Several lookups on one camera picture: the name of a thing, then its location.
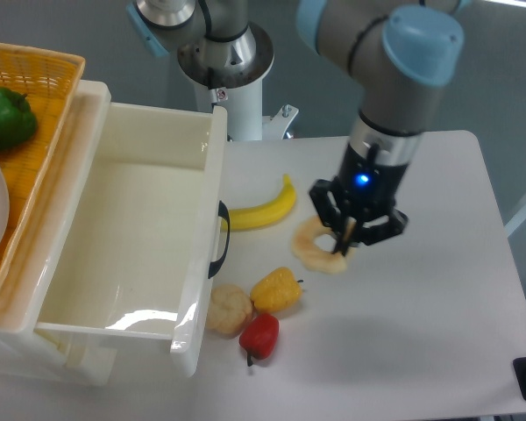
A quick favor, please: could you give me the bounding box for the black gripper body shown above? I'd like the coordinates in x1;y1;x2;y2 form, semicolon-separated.
316;145;409;246

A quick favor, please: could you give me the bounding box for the white upper drawer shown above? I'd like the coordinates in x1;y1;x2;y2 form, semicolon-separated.
36;103;227;377

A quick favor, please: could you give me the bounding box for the yellow bell pepper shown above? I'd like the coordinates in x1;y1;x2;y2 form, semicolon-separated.
250;267;303;313

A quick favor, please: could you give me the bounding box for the yellow banana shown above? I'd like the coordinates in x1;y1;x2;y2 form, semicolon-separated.
220;174;297;232

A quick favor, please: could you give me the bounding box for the glazed ring donut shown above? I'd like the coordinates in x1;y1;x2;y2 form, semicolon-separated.
290;216;356;275

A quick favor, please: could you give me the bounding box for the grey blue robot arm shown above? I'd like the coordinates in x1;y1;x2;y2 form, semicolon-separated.
126;1;465;254

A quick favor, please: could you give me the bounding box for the red bell pepper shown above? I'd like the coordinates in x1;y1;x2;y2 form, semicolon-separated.
238;313;280;367

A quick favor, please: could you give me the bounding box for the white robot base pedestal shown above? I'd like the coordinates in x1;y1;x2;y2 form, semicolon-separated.
177;21;300;142

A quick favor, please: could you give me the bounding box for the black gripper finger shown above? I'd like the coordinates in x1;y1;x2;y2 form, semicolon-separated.
331;217;359;255
309;182;346;232

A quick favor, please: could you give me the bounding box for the green bell pepper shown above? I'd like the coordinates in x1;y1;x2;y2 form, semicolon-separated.
0;87;38;152

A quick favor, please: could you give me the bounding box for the orange woven basket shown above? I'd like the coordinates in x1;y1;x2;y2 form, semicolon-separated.
0;43;86;288

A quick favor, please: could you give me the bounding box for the beige bread bun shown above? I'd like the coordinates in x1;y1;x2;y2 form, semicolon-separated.
205;284;253;336

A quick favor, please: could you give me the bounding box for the white drawer cabinet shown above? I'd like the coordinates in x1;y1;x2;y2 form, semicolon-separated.
0;80;111;382

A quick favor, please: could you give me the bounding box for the black drawer handle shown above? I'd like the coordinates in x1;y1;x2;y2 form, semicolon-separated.
208;200;231;279

